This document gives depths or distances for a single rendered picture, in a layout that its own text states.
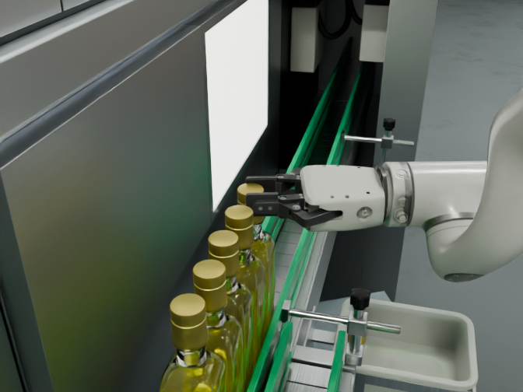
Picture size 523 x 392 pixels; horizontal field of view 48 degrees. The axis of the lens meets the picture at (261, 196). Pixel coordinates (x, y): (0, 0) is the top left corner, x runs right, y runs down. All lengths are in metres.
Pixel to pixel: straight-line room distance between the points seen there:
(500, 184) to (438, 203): 0.11
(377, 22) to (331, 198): 0.97
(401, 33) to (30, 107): 1.14
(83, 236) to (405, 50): 1.10
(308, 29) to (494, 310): 1.60
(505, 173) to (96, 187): 0.42
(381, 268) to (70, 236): 1.35
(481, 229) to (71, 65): 0.45
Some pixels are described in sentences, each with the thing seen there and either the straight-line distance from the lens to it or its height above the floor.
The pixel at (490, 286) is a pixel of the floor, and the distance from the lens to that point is 2.93.
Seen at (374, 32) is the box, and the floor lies 1.30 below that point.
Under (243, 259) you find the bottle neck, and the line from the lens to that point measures 0.73.
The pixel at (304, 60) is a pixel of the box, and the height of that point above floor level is 1.21.
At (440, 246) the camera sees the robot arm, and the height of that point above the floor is 1.29.
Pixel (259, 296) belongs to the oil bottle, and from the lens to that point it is 0.76.
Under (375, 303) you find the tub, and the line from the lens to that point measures 1.09.
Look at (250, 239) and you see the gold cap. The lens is 0.72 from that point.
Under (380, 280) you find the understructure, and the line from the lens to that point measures 1.87.
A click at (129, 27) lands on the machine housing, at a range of 0.70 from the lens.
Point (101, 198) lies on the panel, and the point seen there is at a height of 1.39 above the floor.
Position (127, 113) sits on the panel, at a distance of 0.68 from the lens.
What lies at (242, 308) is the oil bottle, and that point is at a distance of 0.69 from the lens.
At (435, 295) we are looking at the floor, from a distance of 2.80.
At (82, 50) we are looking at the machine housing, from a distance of 0.61.
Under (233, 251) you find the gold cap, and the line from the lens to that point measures 0.66.
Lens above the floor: 1.70
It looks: 30 degrees down
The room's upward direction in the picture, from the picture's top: straight up
